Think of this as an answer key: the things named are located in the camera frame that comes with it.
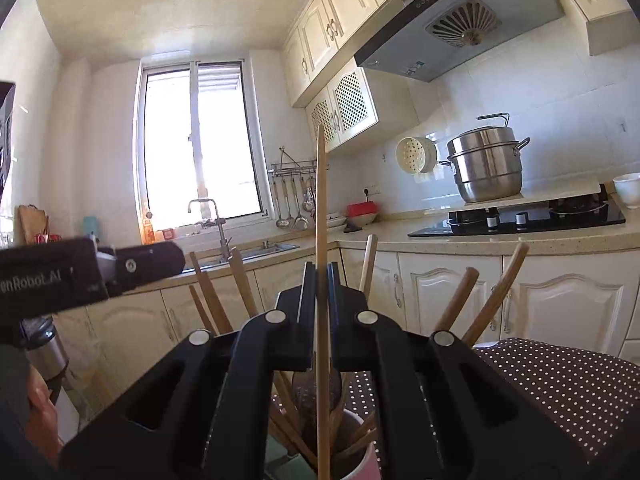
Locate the mint green handled utensil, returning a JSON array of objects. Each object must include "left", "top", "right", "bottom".
[{"left": 265, "top": 434, "right": 298, "bottom": 470}]

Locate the wooden chopstick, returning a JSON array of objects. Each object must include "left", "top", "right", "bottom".
[{"left": 314, "top": 125, "right": 331, "bottom": 480}]

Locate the steel kitchen faucet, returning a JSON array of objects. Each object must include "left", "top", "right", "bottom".
[{"left": 186, "top": 197, "right": 231, "bottom": 261}]

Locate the red kitchen container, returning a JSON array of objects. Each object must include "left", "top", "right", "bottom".
[{"left": 346, "top": 200, "right": 378, "bottom": 228}]

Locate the person's left hand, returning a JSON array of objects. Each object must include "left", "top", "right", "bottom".
[{"left": 25, "top": 365, "right": 64, "bottom": 468}]

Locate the wooden cutting board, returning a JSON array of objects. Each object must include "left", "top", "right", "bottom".
[{"left": 17, "top": 205, "right": 50, "bottom": 245}]

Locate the pink utensil cup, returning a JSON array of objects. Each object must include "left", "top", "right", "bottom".
[{"left": 331, "top": 410, "right": 381, "bottom": 480}]

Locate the metal spoon in cup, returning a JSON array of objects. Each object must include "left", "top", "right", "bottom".
[{"left": 292, "top": 368, "right": 343, "bottom": 440}]

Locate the stainless steel sink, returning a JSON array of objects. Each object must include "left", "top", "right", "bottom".
[{"left": 182, "top": 242, "right": 299, "bottom": 274}]

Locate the window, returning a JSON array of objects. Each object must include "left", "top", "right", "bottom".
[{"left": 137, "top": 60, "right": 269, "bottom": 231}]

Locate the stainless steel steamer pot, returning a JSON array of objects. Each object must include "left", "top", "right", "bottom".
[{"left": 438, "top": 113, "right": 530, "bottom": 203}]

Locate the black gas stove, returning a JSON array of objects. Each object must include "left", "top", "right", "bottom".
[{"left": 408, "top": 184, "right": 626, "bottom": 238}]

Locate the cream round strainer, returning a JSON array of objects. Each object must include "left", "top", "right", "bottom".
[{"left": 396, "top": 136, "right": 437, "bottom": 174}]

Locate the white ceramic bowl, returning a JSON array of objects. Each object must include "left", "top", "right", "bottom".
[{"left": 613, "top": 172, "right": 640, "bottom": 209}]

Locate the grey range hood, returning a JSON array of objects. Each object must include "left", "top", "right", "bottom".
[{"left": 355, "top": 0, "right": 564, "bottom": 82}]

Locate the wall utensil rack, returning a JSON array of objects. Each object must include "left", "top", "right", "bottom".
[{"left": 268, "top": 146, "right": 317, "bottom": 231}]

